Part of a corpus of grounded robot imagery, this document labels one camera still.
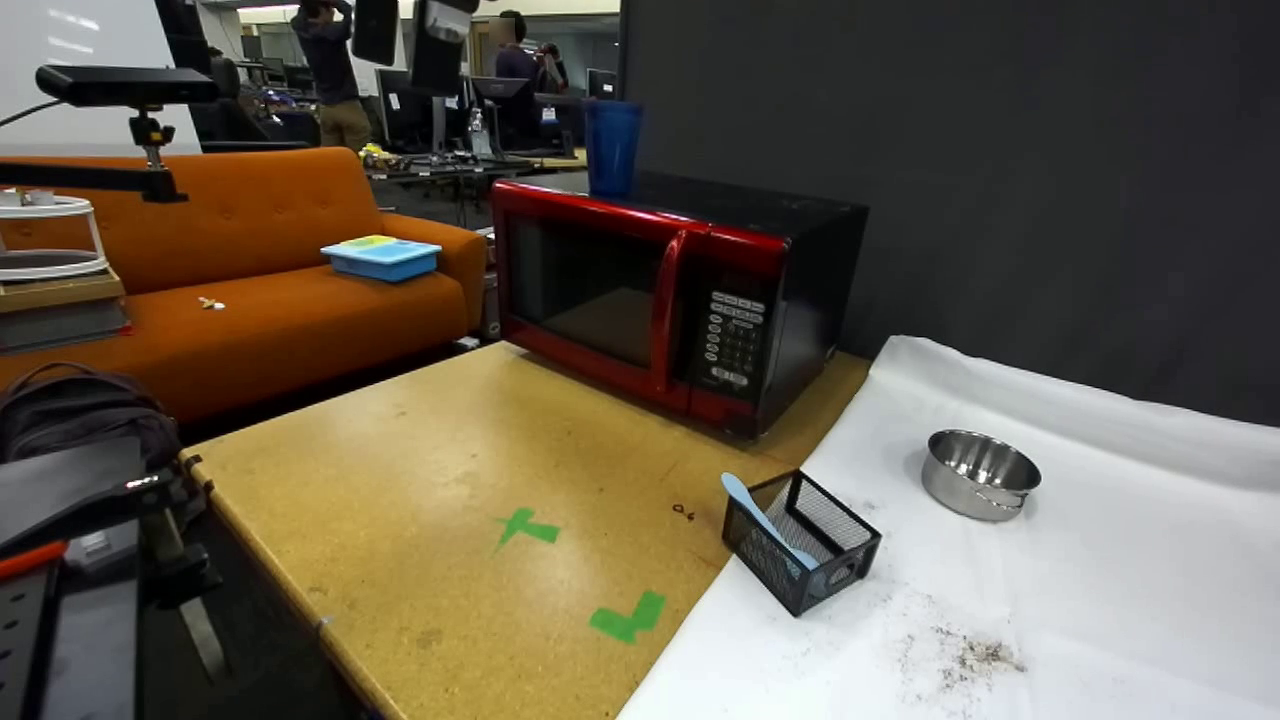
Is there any red black microwave oven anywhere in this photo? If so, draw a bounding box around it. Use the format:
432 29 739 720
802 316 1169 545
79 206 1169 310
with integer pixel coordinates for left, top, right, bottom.
492 173 867 438

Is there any light blue paper card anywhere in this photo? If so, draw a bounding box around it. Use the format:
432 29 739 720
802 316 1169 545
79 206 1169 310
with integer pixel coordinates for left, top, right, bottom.
719 471 815 572

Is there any green tape mark upper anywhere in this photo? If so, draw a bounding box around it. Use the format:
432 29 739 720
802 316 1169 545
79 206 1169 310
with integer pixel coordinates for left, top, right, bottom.
498 510 560 549

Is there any green tape mark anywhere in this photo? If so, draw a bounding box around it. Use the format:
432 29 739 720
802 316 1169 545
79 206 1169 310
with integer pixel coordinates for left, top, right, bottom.
498 510 560 549
593 591 666 646

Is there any black mesh tray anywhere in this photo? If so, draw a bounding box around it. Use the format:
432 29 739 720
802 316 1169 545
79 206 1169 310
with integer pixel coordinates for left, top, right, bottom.
719 468 880 618

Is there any blue trash bin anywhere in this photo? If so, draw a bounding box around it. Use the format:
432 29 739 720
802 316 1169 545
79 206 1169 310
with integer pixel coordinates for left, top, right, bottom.
589 99 645 201

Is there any green tape mark lower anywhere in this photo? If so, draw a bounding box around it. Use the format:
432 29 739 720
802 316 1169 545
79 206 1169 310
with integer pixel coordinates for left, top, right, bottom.
593 591 666 646

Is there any blue lidded plastic box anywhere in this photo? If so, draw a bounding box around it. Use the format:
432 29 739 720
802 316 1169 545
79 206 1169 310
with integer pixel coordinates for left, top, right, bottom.
320 235 442 283

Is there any seated person background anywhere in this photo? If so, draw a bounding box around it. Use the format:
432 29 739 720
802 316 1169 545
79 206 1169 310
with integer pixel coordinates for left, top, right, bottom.
498 9 541 149

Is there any steel bowl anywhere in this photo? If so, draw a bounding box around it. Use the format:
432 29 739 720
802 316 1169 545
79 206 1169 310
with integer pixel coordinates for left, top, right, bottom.
919 429 1040 525

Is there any black computer monitor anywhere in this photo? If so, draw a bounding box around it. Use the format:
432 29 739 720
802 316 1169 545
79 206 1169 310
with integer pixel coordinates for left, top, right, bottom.
377 67 432 151

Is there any orange sofa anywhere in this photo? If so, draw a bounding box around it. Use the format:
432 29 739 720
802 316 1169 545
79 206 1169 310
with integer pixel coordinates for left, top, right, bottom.
0 149 487 424

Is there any standing person dark shirt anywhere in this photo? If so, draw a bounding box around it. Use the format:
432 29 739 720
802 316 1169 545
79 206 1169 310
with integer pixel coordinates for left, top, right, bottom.
291 0 373 151

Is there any black backdrop curtain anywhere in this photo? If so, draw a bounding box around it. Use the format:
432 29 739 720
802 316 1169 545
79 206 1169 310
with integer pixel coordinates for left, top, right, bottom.
622 0 1280 424

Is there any black clamp stand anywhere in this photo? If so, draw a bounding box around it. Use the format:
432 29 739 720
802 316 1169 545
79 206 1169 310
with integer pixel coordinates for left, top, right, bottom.
72 462 227 681

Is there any white table cloth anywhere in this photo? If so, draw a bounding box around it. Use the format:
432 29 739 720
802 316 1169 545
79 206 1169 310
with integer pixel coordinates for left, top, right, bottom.
625 338 1280 720

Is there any black backpack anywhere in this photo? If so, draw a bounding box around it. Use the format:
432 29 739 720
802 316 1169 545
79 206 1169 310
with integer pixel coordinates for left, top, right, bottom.
0 363 200 553

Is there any stack of books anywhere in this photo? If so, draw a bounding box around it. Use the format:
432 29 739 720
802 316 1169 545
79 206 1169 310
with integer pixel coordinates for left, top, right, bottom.
0 189 128 351

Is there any black camera on mount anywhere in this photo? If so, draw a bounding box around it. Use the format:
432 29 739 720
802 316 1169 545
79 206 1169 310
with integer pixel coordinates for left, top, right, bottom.
37 65 222 109

